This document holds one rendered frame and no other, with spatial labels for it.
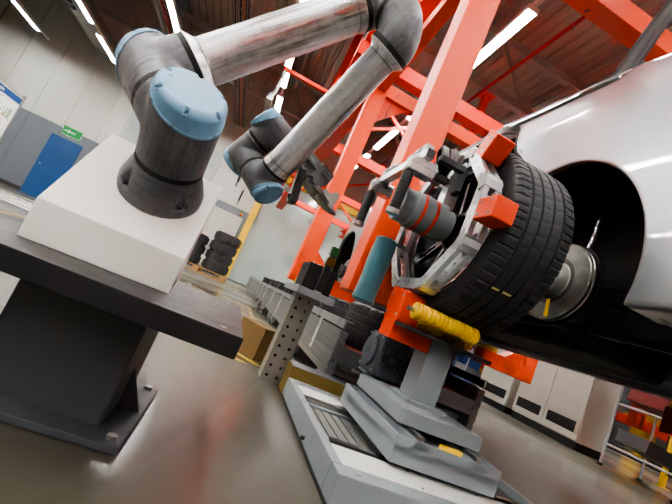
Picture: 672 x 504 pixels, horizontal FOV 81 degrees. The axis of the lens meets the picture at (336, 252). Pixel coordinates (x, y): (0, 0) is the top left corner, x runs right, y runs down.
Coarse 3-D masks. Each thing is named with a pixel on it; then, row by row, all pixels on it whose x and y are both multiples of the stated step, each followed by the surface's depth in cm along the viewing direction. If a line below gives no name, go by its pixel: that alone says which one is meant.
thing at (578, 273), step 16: (576, 256) 147; (592, 256) 143; (560, 272) 144; (576, 272) 143; (592, 272) 138; (560, 288) 145; (576, 288) 140; (592, 288) 137; (544, 304) 151; (560, 304) 144; (576, 304) 138; (544, 320) 150
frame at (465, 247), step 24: (480, 168) 125; (432, 192) 164; (480, 192) 118; (408, 240) 166; (456, 240) 119; (480, 240) 117; (408, 264) 159; (456, 264) 122; (408, 288) 137; (432, 288) 127
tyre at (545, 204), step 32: (512, 160) 126; (512, 192) 118; (544, 192) 120; (512, 224) 113; (544, 224) 116; (480, 256) 119; (512, 256) 115; (544, 256) 116; (448, 288) 128; (480, 288) 118; (512, 288) 118; (544, 288) 118; (480, 320) 129; (512, 320) 125
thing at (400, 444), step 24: (360, 408) 134; (384, 432) 114; (408, 432) 115; (384, 456) 108; (408, 456) 107; (432, 456) 109; (456, 456) 111; (480, 456) 124; (456, 480) 111; (480, 480) 113
